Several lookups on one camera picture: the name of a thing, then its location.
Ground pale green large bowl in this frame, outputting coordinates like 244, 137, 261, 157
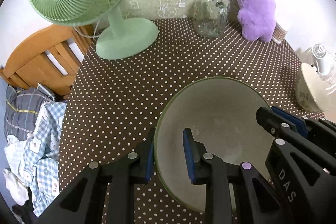
295, 63, 331, 113

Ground grey-green ceramic bowl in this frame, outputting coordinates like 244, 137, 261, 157
154, 77, 273, 213

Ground white small fan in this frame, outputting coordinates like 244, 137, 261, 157
305, 43, 335, 96

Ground cotton swab container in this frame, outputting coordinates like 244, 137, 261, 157
272, 23, 288, 44

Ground purple plush toy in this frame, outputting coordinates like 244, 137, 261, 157
236, 0, 276, 42

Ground blue checkered clothes pile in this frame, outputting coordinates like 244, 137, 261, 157
3, 84, 67, 217

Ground wooden chair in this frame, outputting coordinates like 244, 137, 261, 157
1, 24, 93, 96

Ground glass jar black lid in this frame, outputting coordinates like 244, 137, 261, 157
193, 0, 231, 38

